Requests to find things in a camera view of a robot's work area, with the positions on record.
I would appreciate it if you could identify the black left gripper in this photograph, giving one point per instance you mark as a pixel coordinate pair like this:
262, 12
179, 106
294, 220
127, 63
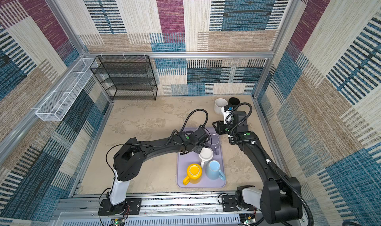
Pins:
199, 149

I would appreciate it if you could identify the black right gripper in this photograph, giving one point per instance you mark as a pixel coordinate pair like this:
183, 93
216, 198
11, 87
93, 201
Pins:
219, 129

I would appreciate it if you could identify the white speckled mug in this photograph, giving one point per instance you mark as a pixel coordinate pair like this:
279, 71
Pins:
219, 105

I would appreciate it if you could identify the black mug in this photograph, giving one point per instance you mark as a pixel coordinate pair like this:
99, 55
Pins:
234, 101

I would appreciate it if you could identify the yellow mug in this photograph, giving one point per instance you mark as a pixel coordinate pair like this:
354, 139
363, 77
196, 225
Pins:
193, 174

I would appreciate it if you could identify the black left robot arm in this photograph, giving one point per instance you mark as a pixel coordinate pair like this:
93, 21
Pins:
129, 159

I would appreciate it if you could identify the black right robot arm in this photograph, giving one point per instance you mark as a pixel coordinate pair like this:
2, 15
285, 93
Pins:
279, 199

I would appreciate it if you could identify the purple mug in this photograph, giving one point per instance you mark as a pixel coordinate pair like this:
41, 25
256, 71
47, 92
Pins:
214, 143

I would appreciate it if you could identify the white mug dark rim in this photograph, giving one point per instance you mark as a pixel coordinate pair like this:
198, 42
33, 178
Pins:
205, 156

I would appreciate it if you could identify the light blue mug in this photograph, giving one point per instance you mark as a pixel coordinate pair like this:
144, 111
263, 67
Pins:
213, 171

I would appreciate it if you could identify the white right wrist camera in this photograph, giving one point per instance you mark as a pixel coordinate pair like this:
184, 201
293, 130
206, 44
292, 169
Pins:
227, 115

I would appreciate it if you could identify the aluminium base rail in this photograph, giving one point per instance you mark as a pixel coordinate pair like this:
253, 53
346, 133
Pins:
211, 208

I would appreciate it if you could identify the black wire shelf rack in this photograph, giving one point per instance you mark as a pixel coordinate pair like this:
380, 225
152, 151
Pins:
126, 77

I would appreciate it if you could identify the white wire mesh basket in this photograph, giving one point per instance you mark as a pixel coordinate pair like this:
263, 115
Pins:
57, 105

